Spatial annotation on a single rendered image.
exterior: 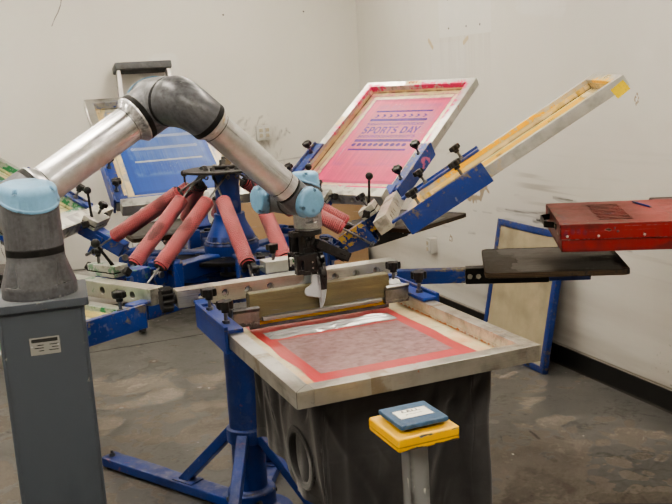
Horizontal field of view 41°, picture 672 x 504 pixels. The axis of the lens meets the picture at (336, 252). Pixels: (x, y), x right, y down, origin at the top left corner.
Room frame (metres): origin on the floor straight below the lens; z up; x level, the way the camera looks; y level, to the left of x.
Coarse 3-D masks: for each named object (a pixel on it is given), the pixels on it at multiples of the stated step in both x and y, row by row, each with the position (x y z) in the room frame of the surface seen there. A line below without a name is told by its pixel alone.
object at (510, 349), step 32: (448, 320) 2.25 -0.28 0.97; (480, 320) 2.17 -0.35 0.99; (256, 352) 2.01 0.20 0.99; (480, 352) 1.91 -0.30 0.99; (512, 352) 1.92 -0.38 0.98; (288, 384) 1.78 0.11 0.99; (320, 384) 1.77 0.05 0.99; (352, 384) 1.77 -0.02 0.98; (384, 384) 1.80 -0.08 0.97; (416, 384) 1.83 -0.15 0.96
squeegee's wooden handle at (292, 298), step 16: (384, 272) 2.46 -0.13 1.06; (272, 288) 2.35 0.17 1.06; (288, 288) 2.34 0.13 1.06; (304, 288) 2.36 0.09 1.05; (336, 288) 2.39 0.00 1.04; (352, 288) 2.41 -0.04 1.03; (368, 288) 2.43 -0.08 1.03; (384, 288) 2.45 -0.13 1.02; (256, 304) 2.31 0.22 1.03; (272, 304) 2.32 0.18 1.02; (288, 304) 2.34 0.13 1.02; (304, 304) 2.36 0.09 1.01
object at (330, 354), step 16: (320, 320) 2.38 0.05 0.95; (256, 336) 2.26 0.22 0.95; (304, 336) 2.24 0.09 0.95; (320, 336) 2.23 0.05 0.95; (336, 336) 2.22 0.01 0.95; (288, 352) 2.11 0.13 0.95; (304, 352) 2.10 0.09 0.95; (320, 352) 2.09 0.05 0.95; (336, 352) 2.09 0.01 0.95; (352, 352) 2.08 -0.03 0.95; (368, 352) 2.07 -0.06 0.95; (304, 368) 1.98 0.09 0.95; (320, 368) 1.97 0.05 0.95; (336, 368) 1.97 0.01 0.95; (352, 368) 1.96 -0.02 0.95; (368, 368) 1.95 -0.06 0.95; (384, 368) 1.95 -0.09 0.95
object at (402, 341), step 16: (400, 320) 2.34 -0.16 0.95; (352, 336) 2.21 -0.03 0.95; (368, 336) 2.20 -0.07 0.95; (384, 336) 2.20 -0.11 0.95; (400, 336) 2.19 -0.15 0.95; (416, 336) 2.18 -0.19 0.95; (432, 336) 2.17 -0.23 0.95; (384, 352) 2.06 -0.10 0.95; (400, 352) 2.06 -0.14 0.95; (416, 352) 2.05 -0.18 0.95; (432, 352) 2.04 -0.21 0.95; (448, 352) 2.04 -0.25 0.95; (464, 352) 2.03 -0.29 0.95
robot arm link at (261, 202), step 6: (258, 186) 2.29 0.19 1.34; (252, 192) 2.30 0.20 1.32; (258, 192) 2.28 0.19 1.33; (264, 192) 2.27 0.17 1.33; (252, 198) 2.30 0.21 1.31; (258, 198) 2.28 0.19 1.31; (264, 198) 2.27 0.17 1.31; (270, 198) 2.27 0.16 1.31; (252, 204) 2.31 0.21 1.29; (258, 204) 2.28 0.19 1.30; (264, 204) 2.27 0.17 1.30; (270, 204) 2.27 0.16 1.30; (276, 204) 2.25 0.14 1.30; (258, 210) 2.28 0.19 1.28; (264, 210) 2.27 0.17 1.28; (270, 210) 2.29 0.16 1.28; (276, 210) 2.27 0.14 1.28
